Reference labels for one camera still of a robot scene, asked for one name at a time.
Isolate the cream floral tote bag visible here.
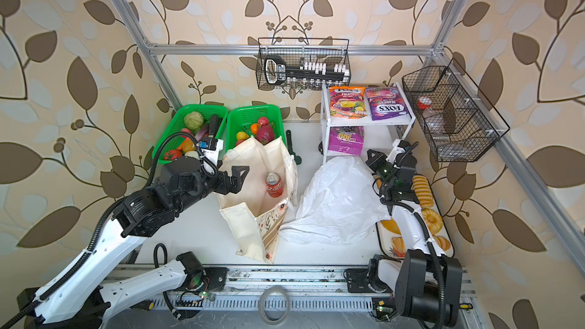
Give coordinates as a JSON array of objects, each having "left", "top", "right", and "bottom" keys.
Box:
[{"left": 218, "top": 137, "right": 298, "bottom": 264}]

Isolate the red cola can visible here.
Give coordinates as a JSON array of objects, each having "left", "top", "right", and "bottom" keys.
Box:
[{"left": 265, "top": 172, "right": 284, "bottom": 198}]

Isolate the purple snack packet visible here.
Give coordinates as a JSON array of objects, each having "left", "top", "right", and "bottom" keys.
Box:
[{"left": 328, "top": 126, "right": 365, "bottom": 155}]

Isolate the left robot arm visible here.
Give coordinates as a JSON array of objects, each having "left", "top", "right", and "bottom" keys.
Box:
[{"left": 3, "top": 146, "right": 250, "bottom": 328}]

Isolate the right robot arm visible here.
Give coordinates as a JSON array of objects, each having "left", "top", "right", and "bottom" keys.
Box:
[{"left": 344, "top": 140, "right": 463, "bottom": 328}]

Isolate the yellow lemon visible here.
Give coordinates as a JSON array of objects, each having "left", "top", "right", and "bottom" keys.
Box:
[{"left": 236, "top": 131, "right": 250, "bottom": 143}]

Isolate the red tomato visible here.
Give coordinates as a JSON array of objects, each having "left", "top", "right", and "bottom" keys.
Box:
[{"left": 163, "top": 149, "right": 183, "bottom": 161}]

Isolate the plastic bottle red cap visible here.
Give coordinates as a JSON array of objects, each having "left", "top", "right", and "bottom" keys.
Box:
[{"left": 417, "top": 97, "right": 445, "bottom": 134}]

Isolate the dark green cucumber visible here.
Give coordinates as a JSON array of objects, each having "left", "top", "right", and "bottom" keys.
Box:
[{"left": 208, "top": 114, "right": 222, "bottom": 138}]

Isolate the pink dragon fruit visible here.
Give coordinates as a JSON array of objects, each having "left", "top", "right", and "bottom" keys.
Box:
[{"left": 256, "top": 124, "right": 276, "bottom": 145}]

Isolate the left green vegetable basket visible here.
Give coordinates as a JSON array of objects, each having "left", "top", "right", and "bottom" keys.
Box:
[{"left": 152, "top": 104, "right": 229, "bottom": 159}]

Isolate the right green fruit basket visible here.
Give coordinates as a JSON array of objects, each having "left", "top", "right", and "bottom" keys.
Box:
[{"left": 225, "top": 104, "right": 287, "bottom": 150}]

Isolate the white plastic bag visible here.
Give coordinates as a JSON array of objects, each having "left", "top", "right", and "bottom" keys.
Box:
[{"left": 279, "top": 156, "right": 390, "bottom": 245}]

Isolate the green cabbage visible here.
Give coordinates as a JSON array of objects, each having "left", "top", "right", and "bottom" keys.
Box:
[{"left": 184, "top": 111, "right": 205, "bottom": 132}]

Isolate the purple Fox's candy bag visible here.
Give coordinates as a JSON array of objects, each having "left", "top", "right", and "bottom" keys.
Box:
[{"left": 365, "top": 86, "right": 409, "bottom": 121}]

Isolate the dark green pipe wrench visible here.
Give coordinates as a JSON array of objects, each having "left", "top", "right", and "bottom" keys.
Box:
[{"left": 285, "top": 129, "right": 303, "bottom": 165}]

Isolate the orange snack bag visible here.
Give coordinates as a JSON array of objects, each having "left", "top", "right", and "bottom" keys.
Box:
[{"left": 328, "top": 86, "right": 367, "bottom": 119}]

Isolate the white two-tier shelf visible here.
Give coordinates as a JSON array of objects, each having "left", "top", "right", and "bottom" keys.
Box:
[{"left": 320, "top": 82, "right": 416, "bottom": 165}]

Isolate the tape roll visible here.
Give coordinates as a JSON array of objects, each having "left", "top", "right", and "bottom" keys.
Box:
[{"left": 257, "top": 286, "right": 292, "bottom": 326}]

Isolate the black tool set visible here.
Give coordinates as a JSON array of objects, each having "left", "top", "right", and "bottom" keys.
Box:
[{"left": 260, "top": 55, "right": 351, "bottom": 88}]

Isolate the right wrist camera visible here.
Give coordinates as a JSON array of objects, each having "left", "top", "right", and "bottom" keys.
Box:
[{"left": 386, "top": 139, "right": 410, "bottom": 163}]

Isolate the right black wire basket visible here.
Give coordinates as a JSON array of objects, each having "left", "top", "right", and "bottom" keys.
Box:
[{"left": 402, "top": 59, "right": 510, "bottom": 162}]

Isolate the black wire basket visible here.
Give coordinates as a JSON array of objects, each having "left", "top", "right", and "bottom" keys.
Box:
[
  {"left": 255, "top": 36, "right": 351, "bottom": 91},
  {"left": 402, "top": 59, "right": 510, "bottom": 162}
]

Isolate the back black wire basket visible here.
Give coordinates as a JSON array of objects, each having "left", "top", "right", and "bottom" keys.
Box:
[{"left": 255, "top": 36, "right": 351, "bottom": 91}]

